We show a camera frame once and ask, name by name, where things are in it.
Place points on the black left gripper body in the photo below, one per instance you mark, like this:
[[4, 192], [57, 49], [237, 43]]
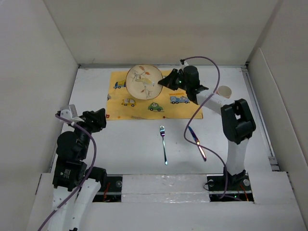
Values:
[[94, 125]]

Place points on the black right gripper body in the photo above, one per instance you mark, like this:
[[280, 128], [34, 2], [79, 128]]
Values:
[[176, 81]]

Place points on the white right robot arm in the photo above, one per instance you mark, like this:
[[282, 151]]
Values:
[[237, 121]]

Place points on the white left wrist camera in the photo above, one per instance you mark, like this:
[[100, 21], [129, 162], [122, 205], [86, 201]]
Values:
[[69, 112]]

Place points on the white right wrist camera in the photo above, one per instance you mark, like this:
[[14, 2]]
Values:
[[183, 63]]

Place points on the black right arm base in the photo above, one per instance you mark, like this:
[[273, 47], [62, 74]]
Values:
[[238, 189]]

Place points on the pink cup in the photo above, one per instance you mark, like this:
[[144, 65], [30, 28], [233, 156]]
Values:
[[224, 91]]

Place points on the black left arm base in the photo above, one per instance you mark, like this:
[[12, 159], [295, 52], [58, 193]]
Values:
[[111, 192]]

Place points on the beige bird pattern plate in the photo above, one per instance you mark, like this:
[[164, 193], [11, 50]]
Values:
[[142, 81]]

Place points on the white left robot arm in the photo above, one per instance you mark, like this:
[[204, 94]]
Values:
[[75, 183]]

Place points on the yellow vehicle print cloth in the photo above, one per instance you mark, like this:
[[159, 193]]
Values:
[[168, 105]]

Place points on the iridescent metal knife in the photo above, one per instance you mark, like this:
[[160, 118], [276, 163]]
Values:
[[197, 142]]

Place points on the iridescent metal fork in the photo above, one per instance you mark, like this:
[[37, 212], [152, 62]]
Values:
[[162, 134]]

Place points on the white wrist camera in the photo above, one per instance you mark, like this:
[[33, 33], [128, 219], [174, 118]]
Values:
[[69, 112], [183, 63]]

